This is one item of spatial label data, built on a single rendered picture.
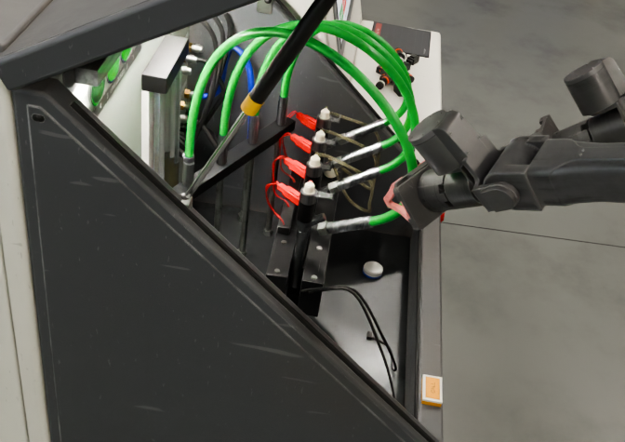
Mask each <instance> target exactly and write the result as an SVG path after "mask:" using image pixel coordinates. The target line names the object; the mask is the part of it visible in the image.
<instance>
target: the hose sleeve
mask: <svg viewBox="0 0 625 442"><path fill-rule="evenodd" d="M371 217H373V216H364V217H358V218H354V219H348V220H342V221H332V222H328V223H327V225H326V230H327V232H328V233H329V234H338V233H343V232H349V231H355V230H363V229H367V228H373V227H374V226H371V224H370V221H369V220H370V218H371Z"/></svg>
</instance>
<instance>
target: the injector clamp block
mask: <svg viewBox="0 0 625 442"><path fill-rule="evenodd" d="M333 181H337V177H335V178H328V177H327V176H325V174H324V172H323V174H322V179H321V184H320V188H323V187H325V186H327V185H328V184H329V183H331V182H333ZM338 195H339V192H337V193H335V195H334V199H333V200H329V199H324V198H320V197H319V198H317V203H316V208H315V213H314V215H318V214H321V213H325V215H326V221H323V222H332V221H334V219H335V213H336V206H337V201H338ZM297 213H298V206H297V205H296V207H295V211H294V215H293V220H292V223H291V228H290V232H289V234H278V233H277V230H276V234H275V238H274V241H273V248H272V252H271V256H270V259H269V263H268V267H267V271H266V275H265V276H266V277H267V278H268V279H269V280H270V281H271V282H273V283H274V284H275V285H276V286H277V287H278V288H279V289H280V290H281V291H282V292H283V293H284V294H285V295H286V294H292V295H298V296H299V303H298V307H299V308H300V310H301V311H302V312H303V313H304V314H306V315H310V316H316V317H317V316H318V314H319V309H320V303H321V298H322V293H323V291H320V292H313V293H311V294H309V293H308V292H309V291H307V292H301V291H302V290H303V289H306V288H321V287H323V286H324V283H325V276H326V266H327V260H328V253H329V248H330V242H331V236H332V234H329V235H319V233H318V231H317V227H318V224H316V225H314V226H313V227H312V231H311V236H309V238H308V245H307V250H306V257H305V258H304V262H303V267H302V274H301V280H300V285H299V287H298V288H292V287H291V286H290V279H291V273H292V266H293V260H294V253H295V246H296V240H297V238H296V234H297V228H299V227H298V225H297Z"/></svg>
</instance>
